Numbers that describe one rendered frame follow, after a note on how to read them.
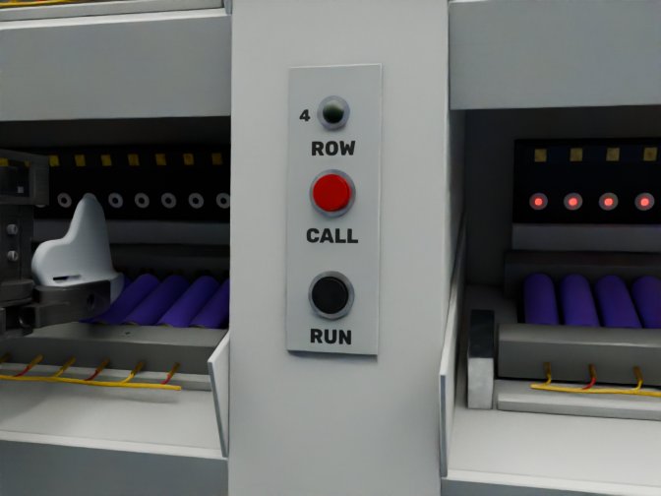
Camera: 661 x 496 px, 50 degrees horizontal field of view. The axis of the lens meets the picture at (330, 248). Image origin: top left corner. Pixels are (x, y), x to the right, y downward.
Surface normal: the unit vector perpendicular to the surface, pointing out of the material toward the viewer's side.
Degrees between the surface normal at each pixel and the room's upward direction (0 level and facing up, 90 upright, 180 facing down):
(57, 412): 21
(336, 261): 90
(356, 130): 90
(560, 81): 111
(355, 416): 90
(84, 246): 90
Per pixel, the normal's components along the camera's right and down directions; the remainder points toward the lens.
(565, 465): -0.07, -0.93
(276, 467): -0.22, 0.02
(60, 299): 0.66, 0.03
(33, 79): -0.22, 0.38
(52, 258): 0.96, 0.01
